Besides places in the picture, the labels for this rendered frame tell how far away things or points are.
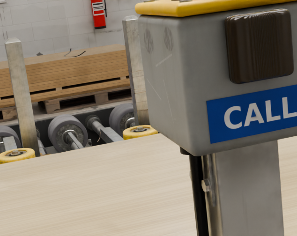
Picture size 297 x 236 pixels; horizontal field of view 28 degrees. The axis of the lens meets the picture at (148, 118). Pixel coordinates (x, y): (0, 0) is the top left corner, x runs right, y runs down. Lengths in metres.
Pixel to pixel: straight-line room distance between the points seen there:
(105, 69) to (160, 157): 5.23
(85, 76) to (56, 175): 5.19
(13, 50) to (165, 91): 1.08
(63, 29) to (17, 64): 6.16
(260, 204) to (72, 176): 0.80
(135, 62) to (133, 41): 0.05
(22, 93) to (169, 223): 0.64
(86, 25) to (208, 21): 7.30
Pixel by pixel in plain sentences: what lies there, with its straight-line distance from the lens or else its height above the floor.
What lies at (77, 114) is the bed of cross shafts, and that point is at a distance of 1.93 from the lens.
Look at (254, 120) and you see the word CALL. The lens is 0.28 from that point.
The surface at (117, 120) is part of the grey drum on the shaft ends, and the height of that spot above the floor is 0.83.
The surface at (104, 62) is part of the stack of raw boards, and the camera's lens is 6.32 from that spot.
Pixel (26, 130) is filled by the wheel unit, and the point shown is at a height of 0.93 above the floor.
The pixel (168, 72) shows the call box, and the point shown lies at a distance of 0.28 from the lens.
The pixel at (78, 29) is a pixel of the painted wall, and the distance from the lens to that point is 7.54.
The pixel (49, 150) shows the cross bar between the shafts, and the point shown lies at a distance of 1.92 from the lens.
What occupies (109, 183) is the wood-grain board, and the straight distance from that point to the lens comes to 1.02.
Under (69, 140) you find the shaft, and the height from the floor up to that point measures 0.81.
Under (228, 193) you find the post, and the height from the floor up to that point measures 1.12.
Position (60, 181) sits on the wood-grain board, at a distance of 1.08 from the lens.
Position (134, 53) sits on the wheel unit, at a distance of 1.40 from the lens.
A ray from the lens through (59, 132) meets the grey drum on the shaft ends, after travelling 1.78.
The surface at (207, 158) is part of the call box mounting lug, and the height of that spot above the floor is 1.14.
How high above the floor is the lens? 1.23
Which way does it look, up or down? 13 degrees down
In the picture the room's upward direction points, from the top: 7 degrees counter-clockwise
